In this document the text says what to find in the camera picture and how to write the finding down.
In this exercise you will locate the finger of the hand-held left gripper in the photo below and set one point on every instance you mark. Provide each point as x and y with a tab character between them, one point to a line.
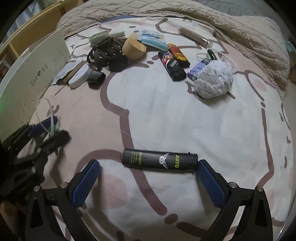
38	129
60	139

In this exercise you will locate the white rounded plastic case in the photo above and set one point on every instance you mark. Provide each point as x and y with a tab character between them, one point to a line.
79	76

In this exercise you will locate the black lighter with green print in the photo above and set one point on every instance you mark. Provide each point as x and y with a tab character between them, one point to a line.
159	160

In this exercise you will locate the white medicine packet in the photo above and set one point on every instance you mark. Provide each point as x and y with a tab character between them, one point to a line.
62	74

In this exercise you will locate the teal box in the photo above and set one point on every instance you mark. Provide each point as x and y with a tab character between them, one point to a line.
291	46

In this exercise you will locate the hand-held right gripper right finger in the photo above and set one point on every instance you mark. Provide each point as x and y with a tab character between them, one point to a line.
211	183

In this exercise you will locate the small black case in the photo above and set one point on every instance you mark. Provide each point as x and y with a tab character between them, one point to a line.
96	79

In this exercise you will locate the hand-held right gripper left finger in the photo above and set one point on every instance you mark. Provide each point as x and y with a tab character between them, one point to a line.
86	183

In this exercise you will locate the white mesh ball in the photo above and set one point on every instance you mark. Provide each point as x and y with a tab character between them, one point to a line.
214	78

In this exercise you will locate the red yellow lighter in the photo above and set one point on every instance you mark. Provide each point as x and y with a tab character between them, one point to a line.
179	54

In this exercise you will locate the clear box of brown sticks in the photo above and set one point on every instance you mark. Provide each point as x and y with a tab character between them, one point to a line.
196	37

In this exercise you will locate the beige tape roll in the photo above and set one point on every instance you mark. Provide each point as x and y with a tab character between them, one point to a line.
134	47

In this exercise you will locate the green clip with clear tubing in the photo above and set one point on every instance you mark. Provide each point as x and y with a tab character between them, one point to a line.
52	125

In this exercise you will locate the black hair claw clip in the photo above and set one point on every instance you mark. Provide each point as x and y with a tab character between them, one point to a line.
104	52

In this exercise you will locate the dark green lighter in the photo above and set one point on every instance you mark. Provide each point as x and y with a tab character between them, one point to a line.
211	54

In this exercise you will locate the black red lighter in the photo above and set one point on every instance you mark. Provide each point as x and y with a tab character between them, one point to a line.
172	66

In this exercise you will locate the white cardboard box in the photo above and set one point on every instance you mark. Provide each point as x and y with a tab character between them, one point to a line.
34	97

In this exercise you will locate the wooden shelf unit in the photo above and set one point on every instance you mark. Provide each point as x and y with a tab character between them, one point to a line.
25	25

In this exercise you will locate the grey duvet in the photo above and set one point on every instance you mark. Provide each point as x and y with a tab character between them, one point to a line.
231	5

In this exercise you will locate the purple lighter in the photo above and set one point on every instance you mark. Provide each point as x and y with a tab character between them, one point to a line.
196	69

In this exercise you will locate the blue white sachet packet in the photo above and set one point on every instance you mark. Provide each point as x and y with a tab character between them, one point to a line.
153	38

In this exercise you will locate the small black cube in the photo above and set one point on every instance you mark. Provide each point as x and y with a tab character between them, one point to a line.
118	63

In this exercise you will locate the beige fluffy blanket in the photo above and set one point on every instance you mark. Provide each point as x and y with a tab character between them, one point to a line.
104	14
254	37

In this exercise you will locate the pale green handheld tool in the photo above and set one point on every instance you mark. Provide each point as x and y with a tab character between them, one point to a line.
101	36

